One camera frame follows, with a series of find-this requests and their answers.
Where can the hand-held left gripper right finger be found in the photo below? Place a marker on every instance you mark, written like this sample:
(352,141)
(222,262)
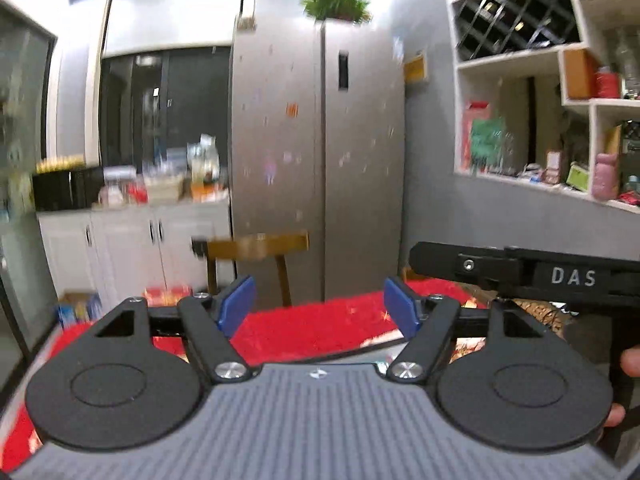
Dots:
(400,307)

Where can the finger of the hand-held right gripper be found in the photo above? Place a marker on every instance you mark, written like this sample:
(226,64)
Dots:
(450,262)

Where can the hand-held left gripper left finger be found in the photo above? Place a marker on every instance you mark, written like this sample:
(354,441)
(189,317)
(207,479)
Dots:
(237,306)

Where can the person's right hand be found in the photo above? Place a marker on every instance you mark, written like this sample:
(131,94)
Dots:
(631,362)

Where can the woven round trivet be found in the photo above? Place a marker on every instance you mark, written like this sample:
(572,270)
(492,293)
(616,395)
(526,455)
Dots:
(542,309)

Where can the wooden chair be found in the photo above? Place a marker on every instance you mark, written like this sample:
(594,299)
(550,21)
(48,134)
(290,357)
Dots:
(260,245)

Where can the red gift box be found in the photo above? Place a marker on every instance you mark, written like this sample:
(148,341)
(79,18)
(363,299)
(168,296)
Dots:
(167,294)

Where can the red bear printed blanket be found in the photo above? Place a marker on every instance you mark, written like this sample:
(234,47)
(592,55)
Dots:
(310,330)

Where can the green table sign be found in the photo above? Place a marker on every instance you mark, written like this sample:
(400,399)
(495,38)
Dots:
(578,176)

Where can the pink figurine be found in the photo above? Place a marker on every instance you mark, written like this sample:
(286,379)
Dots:
(606,177)

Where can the small framed card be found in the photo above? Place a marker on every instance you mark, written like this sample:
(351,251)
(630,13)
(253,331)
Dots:
(553,166)

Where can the orange box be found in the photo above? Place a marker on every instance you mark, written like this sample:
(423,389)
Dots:
(207,191)

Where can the white kitchen cabinet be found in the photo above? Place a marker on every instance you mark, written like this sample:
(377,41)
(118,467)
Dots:
(130,245)

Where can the green paper bag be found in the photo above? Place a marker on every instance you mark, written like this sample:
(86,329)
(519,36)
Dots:
(487,142)

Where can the red paper bag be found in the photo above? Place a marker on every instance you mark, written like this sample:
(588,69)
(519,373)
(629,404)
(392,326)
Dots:
(466,135)

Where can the beige plastic basin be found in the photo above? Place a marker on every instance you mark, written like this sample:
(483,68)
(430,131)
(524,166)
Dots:
(164,190)

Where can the clear bag of groceries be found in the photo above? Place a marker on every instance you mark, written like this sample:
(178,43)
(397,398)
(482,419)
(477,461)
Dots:
(204,157)

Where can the blue cardboard carton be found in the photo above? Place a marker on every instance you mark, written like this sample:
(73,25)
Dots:
(80,309)

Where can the silver double-door fridge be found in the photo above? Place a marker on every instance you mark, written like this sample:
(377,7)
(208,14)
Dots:
(310,160)

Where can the red tin can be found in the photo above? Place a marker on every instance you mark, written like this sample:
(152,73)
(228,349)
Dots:
(607,83)

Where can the black microwave oven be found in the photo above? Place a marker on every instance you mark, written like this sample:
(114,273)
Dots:
(65,189)

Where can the dark kitchen window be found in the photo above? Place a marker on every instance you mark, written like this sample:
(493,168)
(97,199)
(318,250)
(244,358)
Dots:
(165,110)

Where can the row of gold chocolates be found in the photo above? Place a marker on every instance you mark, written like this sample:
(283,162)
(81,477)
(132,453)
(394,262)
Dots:
(60,164)

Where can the black wine rack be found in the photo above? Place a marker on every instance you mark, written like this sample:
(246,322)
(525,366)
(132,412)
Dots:
(520,15)

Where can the glass door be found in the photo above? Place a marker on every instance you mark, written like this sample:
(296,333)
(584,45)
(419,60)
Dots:
(25,160)

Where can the green potted plant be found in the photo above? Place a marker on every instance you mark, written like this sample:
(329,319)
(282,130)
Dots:
(337,2)

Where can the yellow wall box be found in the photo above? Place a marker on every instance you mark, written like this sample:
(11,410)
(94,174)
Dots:
(416,67)

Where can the white wall shelf unit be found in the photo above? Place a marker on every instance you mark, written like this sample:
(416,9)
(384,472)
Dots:
(530,57)

